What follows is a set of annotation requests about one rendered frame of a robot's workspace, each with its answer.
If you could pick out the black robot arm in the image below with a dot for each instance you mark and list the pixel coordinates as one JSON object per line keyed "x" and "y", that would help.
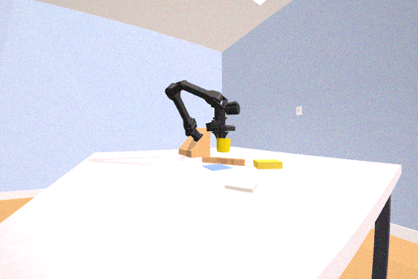
{"x": 212, "y": 97}

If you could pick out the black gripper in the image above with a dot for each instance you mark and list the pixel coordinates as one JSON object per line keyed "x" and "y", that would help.
{"x": 221, "y": 133}

